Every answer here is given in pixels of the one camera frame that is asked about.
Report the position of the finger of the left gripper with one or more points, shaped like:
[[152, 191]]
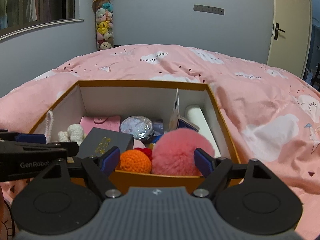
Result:
[[10, 149], [22, 137]]

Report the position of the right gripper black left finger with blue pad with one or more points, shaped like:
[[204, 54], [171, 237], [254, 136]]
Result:
[[95, 171]]

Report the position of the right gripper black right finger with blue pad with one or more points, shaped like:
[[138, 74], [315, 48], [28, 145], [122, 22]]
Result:
[[217, 172]]

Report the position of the white crochet doll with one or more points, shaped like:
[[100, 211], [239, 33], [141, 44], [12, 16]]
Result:
[[74, 133]]

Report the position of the dark grey gift box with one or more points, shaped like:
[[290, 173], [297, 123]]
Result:
[[99, 141]]

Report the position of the orange crochet ball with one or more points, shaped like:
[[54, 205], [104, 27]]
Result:
[[138, 160]]

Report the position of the pink fluffy pompom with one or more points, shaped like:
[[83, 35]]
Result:
[[173, 154]]

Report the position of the pink fabric pouch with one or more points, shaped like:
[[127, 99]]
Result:
[[111, 123]]

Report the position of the round glitter compact mirror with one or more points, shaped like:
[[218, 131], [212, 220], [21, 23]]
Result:
[[139, 126]]

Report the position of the white paper tube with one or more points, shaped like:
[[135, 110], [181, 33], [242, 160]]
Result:
[[194, 114]]

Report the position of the blue yellow knitted doll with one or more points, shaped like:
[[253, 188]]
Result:
[[158, 131]]

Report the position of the pink printed bed duvet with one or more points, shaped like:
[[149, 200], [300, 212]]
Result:
[[271, 114]]

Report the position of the window with grey sill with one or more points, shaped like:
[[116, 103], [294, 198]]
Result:
[[22, 16]]

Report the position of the cream room door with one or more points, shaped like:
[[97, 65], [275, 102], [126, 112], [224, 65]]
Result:
[[290, 39]]

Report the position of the plush toy column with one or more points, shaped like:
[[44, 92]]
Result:
[[104, 24]]

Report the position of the wall switch panel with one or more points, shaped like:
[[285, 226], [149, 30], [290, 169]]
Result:
[[209, 9]]

